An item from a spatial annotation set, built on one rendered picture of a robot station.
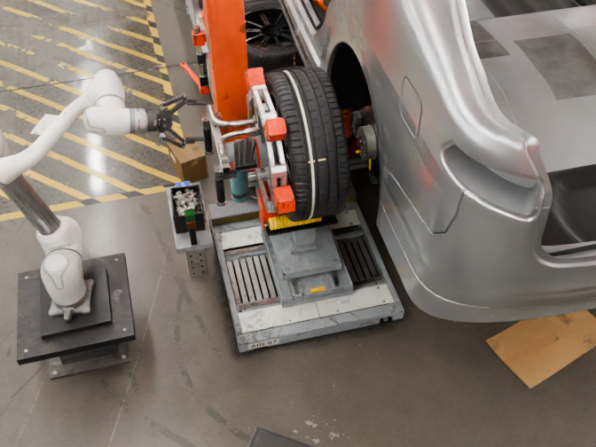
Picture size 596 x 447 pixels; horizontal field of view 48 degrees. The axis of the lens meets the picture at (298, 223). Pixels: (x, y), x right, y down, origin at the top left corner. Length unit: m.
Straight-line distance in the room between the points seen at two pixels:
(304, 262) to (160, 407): 0.96
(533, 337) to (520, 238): 1.49
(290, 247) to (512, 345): 1.18
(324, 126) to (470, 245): 0.87
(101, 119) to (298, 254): 1.36
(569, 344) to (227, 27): 2.19
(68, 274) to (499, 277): 1.77
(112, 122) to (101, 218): 1.63
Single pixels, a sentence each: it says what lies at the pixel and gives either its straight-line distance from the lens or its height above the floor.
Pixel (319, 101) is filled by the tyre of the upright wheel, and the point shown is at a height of 1.16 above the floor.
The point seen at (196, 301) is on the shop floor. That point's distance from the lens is 3.53.
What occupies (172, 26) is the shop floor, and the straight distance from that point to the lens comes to 5.63.
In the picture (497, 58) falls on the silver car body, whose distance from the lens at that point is 3.34.
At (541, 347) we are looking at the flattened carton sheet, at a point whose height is 0.01.
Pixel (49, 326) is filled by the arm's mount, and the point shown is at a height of 0.32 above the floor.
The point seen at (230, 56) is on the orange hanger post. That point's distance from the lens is 3.14.
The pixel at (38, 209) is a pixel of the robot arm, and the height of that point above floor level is 0.78.
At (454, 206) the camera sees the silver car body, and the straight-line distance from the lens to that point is 2.09.
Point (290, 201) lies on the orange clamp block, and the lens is 2.72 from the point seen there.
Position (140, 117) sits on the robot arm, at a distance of 2.47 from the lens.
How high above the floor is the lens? 2.79
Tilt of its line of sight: 47 degrees down
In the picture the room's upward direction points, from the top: straight up
